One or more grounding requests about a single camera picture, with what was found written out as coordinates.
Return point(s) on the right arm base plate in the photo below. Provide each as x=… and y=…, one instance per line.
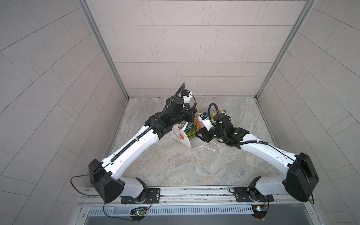
x=247, y=194

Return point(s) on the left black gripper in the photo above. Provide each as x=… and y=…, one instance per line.
x=190, y=113

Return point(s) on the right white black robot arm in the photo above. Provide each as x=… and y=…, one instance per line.
x=299, y=177

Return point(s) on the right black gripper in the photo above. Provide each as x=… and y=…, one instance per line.
x=204, y=135

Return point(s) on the circuit board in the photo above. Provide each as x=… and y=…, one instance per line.
x=138, y=212
x=259, y=211

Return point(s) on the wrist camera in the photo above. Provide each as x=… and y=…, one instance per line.
x=187, y=96
x=205, y=119

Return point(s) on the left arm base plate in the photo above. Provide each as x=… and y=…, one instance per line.
x=148, y=195

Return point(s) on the orange pink Fox's candy packet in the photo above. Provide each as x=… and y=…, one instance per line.
x=199, y=124

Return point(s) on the left circuit board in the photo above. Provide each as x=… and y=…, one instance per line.
x=138, y=212

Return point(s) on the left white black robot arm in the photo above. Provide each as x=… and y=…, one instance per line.
x=106, y=175

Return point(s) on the right circuit board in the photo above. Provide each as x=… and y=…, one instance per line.
x=259, y=211

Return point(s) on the aluminium mounting rail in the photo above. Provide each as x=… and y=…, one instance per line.
x=201, y=195

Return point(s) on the white paper bag red flower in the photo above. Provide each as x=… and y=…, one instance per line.
x=184, y=132

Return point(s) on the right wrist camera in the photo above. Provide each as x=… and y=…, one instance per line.
x=205, y=119

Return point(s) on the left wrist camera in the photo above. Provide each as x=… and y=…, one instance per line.
x=187, y=96

